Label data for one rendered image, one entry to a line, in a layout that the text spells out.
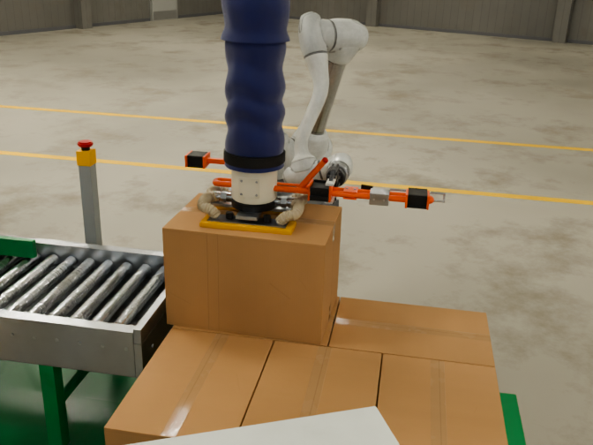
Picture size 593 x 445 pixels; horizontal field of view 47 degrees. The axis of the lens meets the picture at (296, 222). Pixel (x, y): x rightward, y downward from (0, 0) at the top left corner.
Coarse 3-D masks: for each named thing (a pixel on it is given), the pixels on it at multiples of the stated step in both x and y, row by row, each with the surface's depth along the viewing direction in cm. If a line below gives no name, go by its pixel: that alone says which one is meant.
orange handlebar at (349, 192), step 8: (208, 160) 280; (216, 160) 280; (216, 184) 253; (224, 184) 252; (280, 184) 253; (288, 184) 253; (296, 184) 253; (296, 192) 249; (304, 192) 248; (336, 192) 246; (344, 192) 246; (352, 192) 245; (360, 192) 246; (368, 192) 248; (392, 192) 247; (400, 192) 247; (392, 200) 244; (400, 200) 243; (432, 200) 243
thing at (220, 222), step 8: (208, 216) 252; (224, 216) 251; (232, 216) 249; (264, 216) 246; (200, 224) 247; (208, 224) 247; (216, 224) 246; (224, 224) 246; (232, 224) 246; (240, 224) 246; (248, 224) 246; (256, 224) 245; (264, 224) 245; (272, 224) 245; (288, 224) 247; (264, 232) 244; (272, 232) 244; (280, 232) 243; (288, 232) 243
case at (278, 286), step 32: (192, 224) 250; (320, 224) 253; (192, 256) 248; (224, 256) 245; (256, 256) 242; (288, 256) 240; (320, 256) 237; (192, 288) 253; (224, 288) 250; (256, 288) 247; (288, 288) 244; (320, 288) 242; (192, 320) 258; (224, 320) 255; (256, 320) 252; (288, 320) 249; (320, 320) 246
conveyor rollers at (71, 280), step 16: (0, 256) 316; (48, 256) 314; (0, 272) 302; (16, 272) 299; (32, 272) 297; (64, 272) 304; (80, 272) 301; (96, 272) 299; (128, 272) 306; (144, 272) 302; (160, 272) 301; (0, 288) 287; (16, 288) 284; (32, 288) 284; (48, 288) 291; (64, 288) 287; (80, 288) 285; (112, 288) 291; (128, 288) 287; (144, 288) 287; (0, 304) 273; (16, 304) 271; (48, 304) 274; (64, 304) 272; (96, 304) 277; (112, 304) 274; (144, 304) 280; (96, 320) 261; (128, 320) 265
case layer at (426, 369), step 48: (192, 336) 253; (240, 336) 254; (336, 336) 256; (384, 336) 257; (432, 336) 258; (480, 336) 259; (144, 384) 225; (192, 384) 226; (240, 384) 226; (288, 384) 227; (336, 384) 228; (384, 384) 229; (432, 384) 230; (480, 384) 230; (144, 432) 203; (192, 432) 203; (432, 432) 207; (480, 432) 207
